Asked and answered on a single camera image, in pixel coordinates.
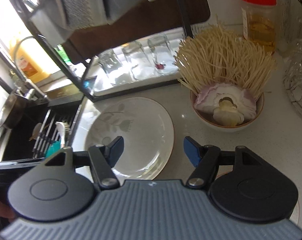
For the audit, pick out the person left hand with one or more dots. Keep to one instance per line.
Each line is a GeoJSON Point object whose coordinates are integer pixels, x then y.
{"type": "Point", "coordinates": [6, 212]}

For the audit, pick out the black dish rack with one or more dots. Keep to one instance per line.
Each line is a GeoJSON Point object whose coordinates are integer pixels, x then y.
{"type": "Point", "coordinates": [79, 81]}

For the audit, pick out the tall chrome faucet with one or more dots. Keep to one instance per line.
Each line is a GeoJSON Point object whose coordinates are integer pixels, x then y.
{"type": "Point", "coordinates": [20, 80]}

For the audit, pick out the bowl with noodles and garlic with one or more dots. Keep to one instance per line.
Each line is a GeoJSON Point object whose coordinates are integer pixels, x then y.
{"type": "Point", "coordinates": [226, 76]}

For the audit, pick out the white dish brush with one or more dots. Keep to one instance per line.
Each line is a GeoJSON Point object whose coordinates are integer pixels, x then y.
{"type": "Point", "coordinates": [63, 129]}

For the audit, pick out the brown cutting board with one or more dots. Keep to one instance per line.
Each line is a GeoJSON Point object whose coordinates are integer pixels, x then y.
{"type": "Point", "coordinates": [143, 20]}

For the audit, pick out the steel bowl in sink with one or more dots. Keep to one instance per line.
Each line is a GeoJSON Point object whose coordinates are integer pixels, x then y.
{"type": "Point", "coordinates": [12, 110]}

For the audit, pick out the leaf pattern plate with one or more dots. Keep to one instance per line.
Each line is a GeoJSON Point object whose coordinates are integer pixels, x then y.
{"type": "Point", "coordinates": [148, 134]}

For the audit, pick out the black sink drain rack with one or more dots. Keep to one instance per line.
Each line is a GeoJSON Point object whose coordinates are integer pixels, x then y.
{"type": "Point", "coordinates": [67, 113]}

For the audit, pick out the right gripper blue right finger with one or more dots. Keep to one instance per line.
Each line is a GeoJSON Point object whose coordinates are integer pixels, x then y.
{"type": "Point", "coordinates": [205, 160]}

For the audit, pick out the orange detergent bottle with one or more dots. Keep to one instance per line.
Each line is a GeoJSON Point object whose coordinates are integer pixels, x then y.
{"type": "Point", "coordinates": [31, 62]}

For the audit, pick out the wire rack with glass cups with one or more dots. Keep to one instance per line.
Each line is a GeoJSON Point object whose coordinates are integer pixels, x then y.
{"type": "Point", "coordinates": [292, 80]}

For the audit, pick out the red lid plastic jar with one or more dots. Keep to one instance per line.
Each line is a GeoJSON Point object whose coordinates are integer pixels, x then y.
{"type": "Point", "coordinates": [259, 19]}

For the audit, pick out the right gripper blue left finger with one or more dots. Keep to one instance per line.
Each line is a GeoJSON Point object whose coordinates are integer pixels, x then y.
{"type": "Point", "coordinates": [102, 159]}

